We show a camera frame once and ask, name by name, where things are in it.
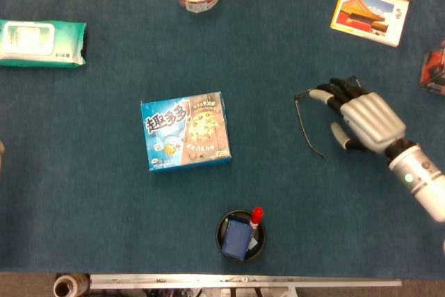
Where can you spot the left beige robot hand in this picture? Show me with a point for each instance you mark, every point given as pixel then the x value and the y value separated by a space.
pixel 1 151

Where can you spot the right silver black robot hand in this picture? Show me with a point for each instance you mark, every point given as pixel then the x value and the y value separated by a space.
pixel 372 119

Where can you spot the black-framed eyeglasses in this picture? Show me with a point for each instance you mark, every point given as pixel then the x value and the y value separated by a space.
pixel 301 122

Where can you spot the red black packaged box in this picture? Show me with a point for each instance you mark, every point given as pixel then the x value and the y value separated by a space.
pixel 434 67

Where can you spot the yellow palace picture book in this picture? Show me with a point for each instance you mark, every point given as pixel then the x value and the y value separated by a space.
pixel 368 15

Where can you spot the green wet wipes pack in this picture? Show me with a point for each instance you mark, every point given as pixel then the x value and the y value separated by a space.
pixel 41 43

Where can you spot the red cap marker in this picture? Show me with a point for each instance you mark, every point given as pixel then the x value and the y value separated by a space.
pixel 257 214

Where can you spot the brown tape roll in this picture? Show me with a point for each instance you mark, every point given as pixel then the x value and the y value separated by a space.
pixel 80 284

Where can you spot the small pale card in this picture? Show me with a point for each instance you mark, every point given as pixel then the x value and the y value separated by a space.
pixel 253 243

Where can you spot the black round pen cup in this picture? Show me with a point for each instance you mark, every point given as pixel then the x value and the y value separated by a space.
pixel 259 252

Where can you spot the blue whiteboard eraser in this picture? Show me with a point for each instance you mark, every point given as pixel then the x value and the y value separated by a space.
pixel 236 238

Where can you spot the blue cookie box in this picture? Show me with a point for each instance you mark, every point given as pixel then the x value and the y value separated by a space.
pixel 184 133

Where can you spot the aluminium rail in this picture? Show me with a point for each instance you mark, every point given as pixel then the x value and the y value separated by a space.
pixel 243 280

